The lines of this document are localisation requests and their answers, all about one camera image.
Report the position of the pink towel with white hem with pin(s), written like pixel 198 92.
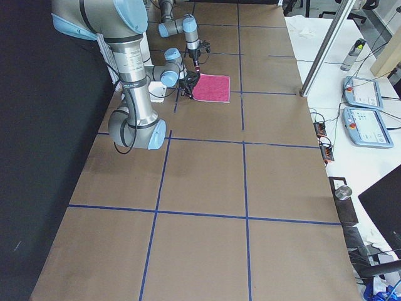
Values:
pixel 212 88

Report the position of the upper orange black connector box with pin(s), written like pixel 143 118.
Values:
pixel 320 129

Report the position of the orange black connector box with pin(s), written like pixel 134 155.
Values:
pixel 326 150
pixel 320 129

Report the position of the lower orange black connector box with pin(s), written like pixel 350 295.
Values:
pixel 326 150

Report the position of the grey water bottle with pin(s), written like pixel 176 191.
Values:
pixel 353 54

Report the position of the upper teach pendant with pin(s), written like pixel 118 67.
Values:
pixel 362 92

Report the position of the teach pendant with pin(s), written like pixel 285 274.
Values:
pixel 362 92
pixel 366 128

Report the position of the black office chair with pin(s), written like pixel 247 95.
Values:
pixel 367 5

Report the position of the lower teach pendant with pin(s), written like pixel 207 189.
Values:
pixel 366 128

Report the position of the small metal cup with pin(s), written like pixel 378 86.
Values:
pixel 343 192

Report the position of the black mat strip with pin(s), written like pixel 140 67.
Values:
pixel 345 209

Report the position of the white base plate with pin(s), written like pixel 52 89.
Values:
pixel 157 92

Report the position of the aluminium frame post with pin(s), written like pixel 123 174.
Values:
pixel 330 37

